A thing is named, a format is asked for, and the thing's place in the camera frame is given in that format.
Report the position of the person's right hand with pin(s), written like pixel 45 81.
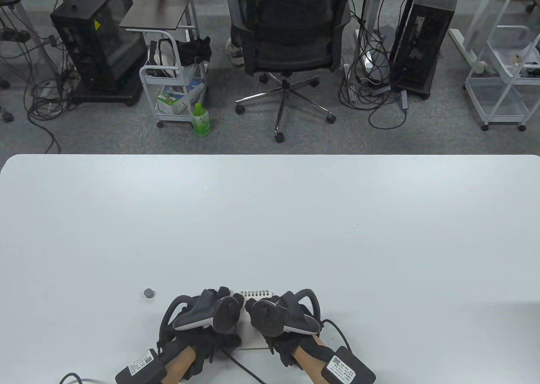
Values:
pixel 287 348

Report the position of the person's left hand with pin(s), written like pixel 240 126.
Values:
pixel 202 348

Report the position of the spiral lined notebook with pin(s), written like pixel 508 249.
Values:
pixel 247 337

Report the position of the grey stamp cap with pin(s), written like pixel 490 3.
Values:
pixel 149 293

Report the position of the person's left forearm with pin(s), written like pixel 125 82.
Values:
pixel 177 367

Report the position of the person's right forearm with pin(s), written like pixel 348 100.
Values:
pixel 310 365

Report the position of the black tracking controller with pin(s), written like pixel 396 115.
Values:
pixel 225 314
pixel 270 316

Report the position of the black wrist sensor box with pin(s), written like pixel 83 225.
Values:
pixel 348 367
pixel 139 367

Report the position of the green plastic bottle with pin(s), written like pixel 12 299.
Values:
pixel 201 122

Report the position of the white rolling cart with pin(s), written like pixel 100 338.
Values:
pixel 502 118
pixel 173 118

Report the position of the green and white box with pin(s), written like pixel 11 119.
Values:
pixel 171 101

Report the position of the white power strip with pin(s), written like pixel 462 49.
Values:
pixel 348 84

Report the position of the black bag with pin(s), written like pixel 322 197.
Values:
pixel 192 50

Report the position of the black glass computer tower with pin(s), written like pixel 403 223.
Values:
pixel 97 42

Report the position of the black mesh office chair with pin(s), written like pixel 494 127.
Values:
pixel 291 21

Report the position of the dark side table top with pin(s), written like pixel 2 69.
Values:
pixel 156 8

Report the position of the white desk leg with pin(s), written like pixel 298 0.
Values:
pixel 464 48

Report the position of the grey desk column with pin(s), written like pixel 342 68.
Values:
pixel 373 0

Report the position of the black power strip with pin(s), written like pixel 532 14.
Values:
pixel 14 35

